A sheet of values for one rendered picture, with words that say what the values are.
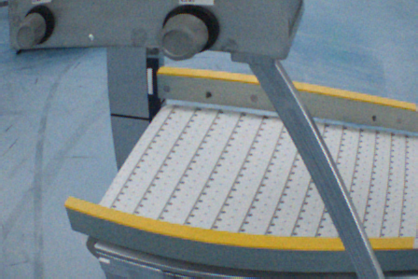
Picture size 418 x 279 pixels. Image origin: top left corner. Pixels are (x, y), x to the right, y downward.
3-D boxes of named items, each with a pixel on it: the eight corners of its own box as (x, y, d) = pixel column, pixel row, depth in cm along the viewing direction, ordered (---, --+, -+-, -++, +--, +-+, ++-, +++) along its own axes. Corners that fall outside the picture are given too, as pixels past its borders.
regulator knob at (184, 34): (148, 68, 37) (147, 4, 35) (164, 49, 39) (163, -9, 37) (207, 73, 36) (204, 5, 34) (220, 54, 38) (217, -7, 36)
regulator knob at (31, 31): (11, 56, 40) (9, 6, 37) (25, 43, 42) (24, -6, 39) (40, 56, 39) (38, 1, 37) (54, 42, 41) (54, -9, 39)
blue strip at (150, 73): (157, 198, 86) (145, 59, 76) (159, 195, 87) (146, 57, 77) (168, 200, 86) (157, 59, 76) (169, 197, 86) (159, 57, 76)
